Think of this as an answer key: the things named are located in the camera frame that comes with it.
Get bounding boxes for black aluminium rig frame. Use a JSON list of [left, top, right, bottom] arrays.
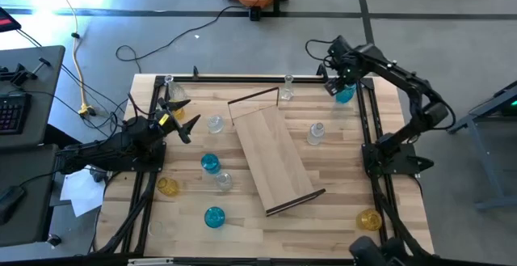
[[88, 74, 435, 261]]

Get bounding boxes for silver aluminium bracket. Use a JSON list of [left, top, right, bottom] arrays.
[[127, 257, 174, 266]]

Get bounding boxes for clear tall ribbed glass vase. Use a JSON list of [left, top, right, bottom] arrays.
[[163, 74, 187, 103]]

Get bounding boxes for black device red screen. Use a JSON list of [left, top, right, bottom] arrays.
[[0, 6, 22, 34]]

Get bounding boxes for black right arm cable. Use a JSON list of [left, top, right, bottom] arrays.
[[305, 38, 337, 64]]

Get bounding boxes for grey metal stand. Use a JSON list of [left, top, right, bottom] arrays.
[[445, 80, 517, 211]]

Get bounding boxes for clear slender hexagonal glass vase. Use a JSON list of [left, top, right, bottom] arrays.
[[280, 74, 295, 101]]

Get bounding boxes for teal faceted glass vase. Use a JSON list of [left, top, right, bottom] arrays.
[[335, 82, 358, 105]]

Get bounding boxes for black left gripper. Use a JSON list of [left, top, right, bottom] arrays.
[[139, 97, 201, 145]]

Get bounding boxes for black keyboard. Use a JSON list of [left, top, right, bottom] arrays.
[[0, 91, 32, 136]]

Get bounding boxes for clear round glass jar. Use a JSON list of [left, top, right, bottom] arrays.
[[214, 171, 234, 192]]

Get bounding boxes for white paper sheets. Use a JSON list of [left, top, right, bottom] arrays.
[[59, 157, 107, 217]]

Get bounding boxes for wide yellow glass vase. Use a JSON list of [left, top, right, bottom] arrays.
[[355, 208, 383, 232]]

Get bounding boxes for clear ribbed glass bottle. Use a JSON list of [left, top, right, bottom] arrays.
[[305, 121, 326, 146]]

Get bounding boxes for black desk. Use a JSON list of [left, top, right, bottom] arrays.
[[0, 144, 60, 247], [0, 45, 66, 150]]

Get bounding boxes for yellow extension cord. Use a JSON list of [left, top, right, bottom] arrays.
[[44, 0, 98, 118]]

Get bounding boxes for clear short ribbed glass jar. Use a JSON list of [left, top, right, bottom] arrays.
[[206, 114, 225, 134]]

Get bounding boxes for wooden shelf black metal frame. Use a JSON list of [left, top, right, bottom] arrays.
[[227, 86, 327, 217]]

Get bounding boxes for black desk clamp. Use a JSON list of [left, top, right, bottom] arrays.
[[0, 57, 53, 87]]

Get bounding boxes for clear glass cylinder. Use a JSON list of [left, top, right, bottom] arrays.
[[147, 220, 179, 238]]

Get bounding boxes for black computer mouse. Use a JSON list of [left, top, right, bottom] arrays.
[[0, 184, 26, 226]]

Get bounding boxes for teal glass bottle vase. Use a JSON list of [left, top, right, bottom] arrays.
[[200, 153, 222, 175]]

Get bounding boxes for teal round glass vase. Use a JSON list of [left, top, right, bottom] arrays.
[[204, 205, 226, 230]]

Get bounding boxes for black floor cable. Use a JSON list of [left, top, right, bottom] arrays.
[[115, 5, 252, 74]]

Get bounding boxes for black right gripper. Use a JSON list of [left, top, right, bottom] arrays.
[[326, 35, 363, 97]]

